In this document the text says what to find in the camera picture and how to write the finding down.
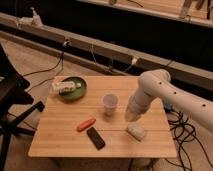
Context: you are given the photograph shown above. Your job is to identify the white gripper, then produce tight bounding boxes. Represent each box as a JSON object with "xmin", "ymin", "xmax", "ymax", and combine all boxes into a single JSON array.
[{"xmin": 125, "ymin": 108, "xmax": 141, "ymax": 122}]

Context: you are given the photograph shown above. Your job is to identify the green plate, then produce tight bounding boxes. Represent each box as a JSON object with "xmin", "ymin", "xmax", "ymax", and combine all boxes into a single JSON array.
[{"xmin": 59, "ymin": 77, "xmax": 87, "ymax": 101}]

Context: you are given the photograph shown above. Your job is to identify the clear plastic cup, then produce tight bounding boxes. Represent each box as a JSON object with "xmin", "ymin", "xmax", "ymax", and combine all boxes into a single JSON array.
[{"xmin": 102, "ymin": 94, "xmax": 119, "ymax": 116}]

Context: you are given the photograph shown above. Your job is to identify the white sponge block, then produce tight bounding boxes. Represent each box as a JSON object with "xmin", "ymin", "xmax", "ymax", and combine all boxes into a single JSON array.
[{"xmin": 127, "ymin": 123, "xmax": 146, "ymax": 141}]

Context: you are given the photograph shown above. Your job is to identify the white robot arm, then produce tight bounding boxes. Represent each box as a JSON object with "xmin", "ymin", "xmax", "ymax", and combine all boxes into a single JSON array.
[{"xmin": 125, "ymin": 69, "xmax": 213, "ymax": 133}]

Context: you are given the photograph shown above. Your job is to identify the black floor cables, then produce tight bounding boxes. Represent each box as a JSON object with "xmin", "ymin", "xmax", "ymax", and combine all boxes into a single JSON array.
[{"xmin": 164, "ymin": 106, "xmax": 213, "ymax": 171}]

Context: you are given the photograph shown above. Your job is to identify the black office chair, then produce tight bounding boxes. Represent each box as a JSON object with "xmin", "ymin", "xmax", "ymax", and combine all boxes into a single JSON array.
[{"xmin": 0, "ymin": 44, "xmax": 45, "ymax": 171}]

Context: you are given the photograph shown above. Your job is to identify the orange carrot toy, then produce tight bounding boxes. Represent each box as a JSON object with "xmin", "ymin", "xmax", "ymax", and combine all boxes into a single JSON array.
[{"xmin": 77, "ymin": 118, "xmax": 96, "ymax": 132}]

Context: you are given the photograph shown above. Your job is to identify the metal rail beam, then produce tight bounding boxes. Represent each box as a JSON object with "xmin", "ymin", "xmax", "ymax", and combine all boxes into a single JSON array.
[{"xmin": 0, "ymin": 12, "xmax": 213, "ymax": 82}]

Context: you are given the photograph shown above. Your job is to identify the white crumpled object on plate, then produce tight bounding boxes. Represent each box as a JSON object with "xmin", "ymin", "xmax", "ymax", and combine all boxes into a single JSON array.
[{"xmin": 52, "ymin": 81, "xmax": 81, "ymax": 93}]

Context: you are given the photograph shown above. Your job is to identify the black eraser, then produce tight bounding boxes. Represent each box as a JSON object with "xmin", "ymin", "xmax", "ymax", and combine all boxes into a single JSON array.
[{"xmin": 87, "ymin": 127, "xmax": 105, "ymax": 150}]

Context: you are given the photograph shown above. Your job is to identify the wooden table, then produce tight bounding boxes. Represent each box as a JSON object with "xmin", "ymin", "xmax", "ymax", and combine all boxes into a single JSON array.
[{"xmin": 28, "ymin": 76, "xmax": 177, "ymax": 158}]

